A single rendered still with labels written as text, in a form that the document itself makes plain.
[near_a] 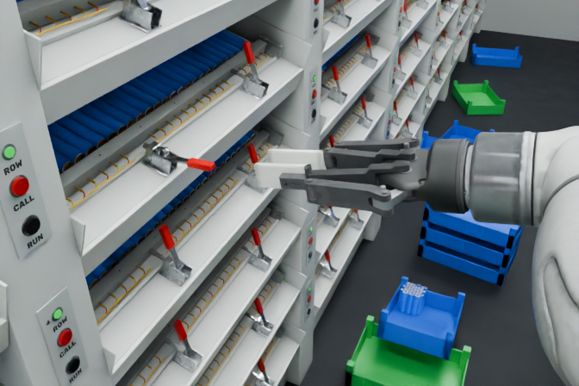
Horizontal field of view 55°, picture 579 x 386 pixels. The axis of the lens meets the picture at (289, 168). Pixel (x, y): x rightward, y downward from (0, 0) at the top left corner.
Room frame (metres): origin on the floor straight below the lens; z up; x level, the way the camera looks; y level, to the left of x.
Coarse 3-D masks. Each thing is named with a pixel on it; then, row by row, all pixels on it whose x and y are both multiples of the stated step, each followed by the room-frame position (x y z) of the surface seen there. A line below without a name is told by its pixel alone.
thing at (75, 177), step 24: (264, 48) 1.01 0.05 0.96; (216, 72) 0.85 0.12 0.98; (192, 96) 0.77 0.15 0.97; (216, 96) 0.81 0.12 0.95; (144, 120) 0.68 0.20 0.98; (168, 120) 0.71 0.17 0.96; (120, 144) 0.62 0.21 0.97; (72, 168) 0.55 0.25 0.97; (96, 168) 0.57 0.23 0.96; (72, 192) 0.54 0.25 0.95
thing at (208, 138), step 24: (240, 24) 1.06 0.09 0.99; (264, 24) 1.04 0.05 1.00; (288, 48) 1.02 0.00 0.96; (240, 72) 0.92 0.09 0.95; (264, 72) 0.94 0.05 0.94; (288, 72) 0.97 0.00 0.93; (240, 96) 0.84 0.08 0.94; (264, 96) 0.86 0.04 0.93; (216, 120) 0.76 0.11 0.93; (240, 120) 0.78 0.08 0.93; (168, 144) 0.67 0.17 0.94; (192, 144) 0.69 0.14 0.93; (216, 144) 0.71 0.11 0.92; (120, 168) 0.60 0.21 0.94; (144, 168) 0.61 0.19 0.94; (192, 168) 0.65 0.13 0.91; (120, 192) 0.56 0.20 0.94; (144, 192) 0.57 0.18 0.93; (168, 192) 0.60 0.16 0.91; (72, 216) 0.45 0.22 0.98; (96, 216) 0.51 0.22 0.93; (120, 216) 0.52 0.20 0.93; (144, 216) 0.56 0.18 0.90; (96, 240) 0.48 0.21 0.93; (120, 240) 0.52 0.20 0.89; (96, 264) 0.48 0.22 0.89
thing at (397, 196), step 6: (384, 186) 0.46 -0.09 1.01; (396, 192) 0.45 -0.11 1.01; (402, 192) 0.45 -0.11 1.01; (408, 192) 0.46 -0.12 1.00; (372, 198) 0.45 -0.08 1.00; (396, 198) 0.45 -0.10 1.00; (402, 198) 0.45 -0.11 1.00; (378, 204) 0.44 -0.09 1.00; (384, 204) 0.44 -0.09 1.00; (390, 204) 0.44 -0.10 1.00
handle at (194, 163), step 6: (168, 150) 0.62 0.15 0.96; (168, 156) 0.62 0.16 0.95; (174, 156) 0.62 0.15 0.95; (180, 162) 0.61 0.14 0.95; (186, 162) 0.60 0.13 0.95; (192, 162) 0.60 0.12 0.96; (198, 162) 0.60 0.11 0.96; (204, 162) 0.60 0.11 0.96; (210, 162) 0.60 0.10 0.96; (198, 168) 0.60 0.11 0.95; (204, 168) 0.59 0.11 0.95; (210, 168) 0.59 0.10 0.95
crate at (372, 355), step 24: (360, 360) 1.09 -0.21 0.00; (384, 360) 1.09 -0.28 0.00; (408, 360) 1.09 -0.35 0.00; (432, 360) 1.09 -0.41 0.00; (456, 360) 1.08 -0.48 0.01; (360, 384) 0.99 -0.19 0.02; (384, 384) 0.97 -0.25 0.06; (408, 384) 1.01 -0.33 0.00; (432, 384) 1.01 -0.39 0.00; (456, 384) 1.01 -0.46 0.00
